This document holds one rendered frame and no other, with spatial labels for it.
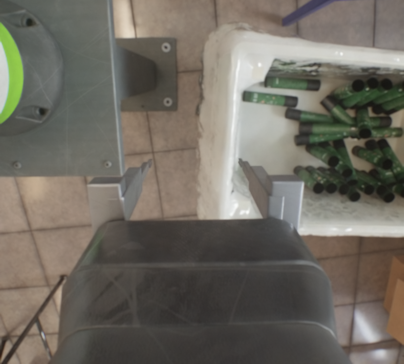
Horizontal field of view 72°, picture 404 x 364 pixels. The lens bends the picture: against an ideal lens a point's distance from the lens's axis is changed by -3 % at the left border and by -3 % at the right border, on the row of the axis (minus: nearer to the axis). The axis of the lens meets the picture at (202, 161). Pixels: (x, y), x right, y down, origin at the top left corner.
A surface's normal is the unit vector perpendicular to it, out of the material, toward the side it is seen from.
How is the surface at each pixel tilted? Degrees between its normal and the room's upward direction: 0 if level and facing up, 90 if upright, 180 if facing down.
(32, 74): 81
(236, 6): 0
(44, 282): 0
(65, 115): 0
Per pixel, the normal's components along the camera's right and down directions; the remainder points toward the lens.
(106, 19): 0.03, 0.29
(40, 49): 0.91, -0.15
